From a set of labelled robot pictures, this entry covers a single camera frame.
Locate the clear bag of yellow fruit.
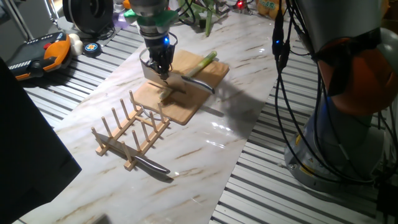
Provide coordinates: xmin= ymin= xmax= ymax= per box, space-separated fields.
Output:
xmin=255 ymin=0 xmax=280 ymax=16

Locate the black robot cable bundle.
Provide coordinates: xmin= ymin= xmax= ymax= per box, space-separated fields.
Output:
xmin=174 ymin=0 xmax=398 ymax=187

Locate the upright aluminium frame post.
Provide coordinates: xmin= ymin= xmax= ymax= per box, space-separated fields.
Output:
xmin=5 ymin=0 xmax=35 ymax=41

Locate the single white green scallion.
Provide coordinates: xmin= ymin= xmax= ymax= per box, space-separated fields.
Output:
xmin=158 ymin=50 xmax=218 ymax=102

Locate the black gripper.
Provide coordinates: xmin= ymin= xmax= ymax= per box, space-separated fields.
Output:
xmin=144 ymin=30 xmax=177 ymax=81

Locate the green wrist mount plate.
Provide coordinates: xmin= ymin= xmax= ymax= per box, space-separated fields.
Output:
xmin=123 ymin=9 xmax=180 ymax=27

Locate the round blue black tape measure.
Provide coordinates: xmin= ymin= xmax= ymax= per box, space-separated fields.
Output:
xmin=83 ymin=42 xmax=103 ymax=58

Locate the wooden peg rack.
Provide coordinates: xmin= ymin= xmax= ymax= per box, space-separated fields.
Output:
xmin=90 ymin=90 xmax=171 ymax=172

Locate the purple plastic bag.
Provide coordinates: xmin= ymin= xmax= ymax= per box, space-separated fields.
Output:
xmin=111 ymin=11 xmax=137 ymax=30

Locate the steel cleaver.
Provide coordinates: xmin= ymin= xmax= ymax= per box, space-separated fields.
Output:
xmin=139 ymin=57 xmax=216 ymax=95

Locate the black round spool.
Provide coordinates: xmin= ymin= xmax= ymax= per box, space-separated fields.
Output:
xmin=62 ymin=0 xmax=115 ymax=35

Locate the marble pattern table mat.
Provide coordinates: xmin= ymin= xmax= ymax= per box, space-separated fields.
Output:
xmin=18 ymin=12 xmax=296 ymax=224

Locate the wooden cutting board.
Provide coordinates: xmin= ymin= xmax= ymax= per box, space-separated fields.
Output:
xmin=132 ymin=49 xmax=230 ymax=126

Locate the orange black teach pendant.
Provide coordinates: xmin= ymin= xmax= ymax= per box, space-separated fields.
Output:
xmin=6 ymin=31 xmax=73 ymax=82

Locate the small white rounded object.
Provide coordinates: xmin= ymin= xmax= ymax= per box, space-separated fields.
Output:
xmin=68 ymin=33 xmax=84 ymax=57

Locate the pointed steel kitchen knife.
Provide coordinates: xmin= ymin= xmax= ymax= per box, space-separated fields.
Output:
xmin=95 ymin=133 xmax=171 ymax=175

